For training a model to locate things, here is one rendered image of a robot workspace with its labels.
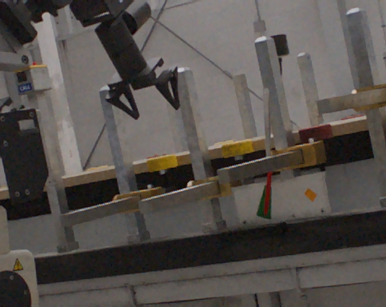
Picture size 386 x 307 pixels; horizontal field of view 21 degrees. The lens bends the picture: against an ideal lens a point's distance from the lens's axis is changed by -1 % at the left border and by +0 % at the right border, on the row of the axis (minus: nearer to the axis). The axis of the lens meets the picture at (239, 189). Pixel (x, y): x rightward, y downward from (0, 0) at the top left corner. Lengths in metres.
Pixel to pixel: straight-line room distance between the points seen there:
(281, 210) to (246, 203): 0.10
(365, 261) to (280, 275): 0.24
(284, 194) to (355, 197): 0.24
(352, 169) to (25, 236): 1.18
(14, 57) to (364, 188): 1.16
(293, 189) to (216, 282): 0.36
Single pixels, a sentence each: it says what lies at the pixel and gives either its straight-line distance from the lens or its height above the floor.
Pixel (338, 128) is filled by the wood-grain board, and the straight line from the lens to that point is 2.60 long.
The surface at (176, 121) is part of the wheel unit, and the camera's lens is 4.01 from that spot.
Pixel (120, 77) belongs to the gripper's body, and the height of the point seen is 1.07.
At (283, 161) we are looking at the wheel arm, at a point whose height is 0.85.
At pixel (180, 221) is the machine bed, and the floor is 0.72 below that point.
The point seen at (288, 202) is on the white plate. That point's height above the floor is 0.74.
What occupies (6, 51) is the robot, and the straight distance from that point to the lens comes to 1.76.
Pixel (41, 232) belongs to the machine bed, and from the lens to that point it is 3.32.
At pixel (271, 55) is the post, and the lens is 2.49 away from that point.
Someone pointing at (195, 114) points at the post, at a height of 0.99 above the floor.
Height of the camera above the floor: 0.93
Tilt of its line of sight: 3 degrees down
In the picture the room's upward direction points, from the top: 12 degrees counter-clockwise
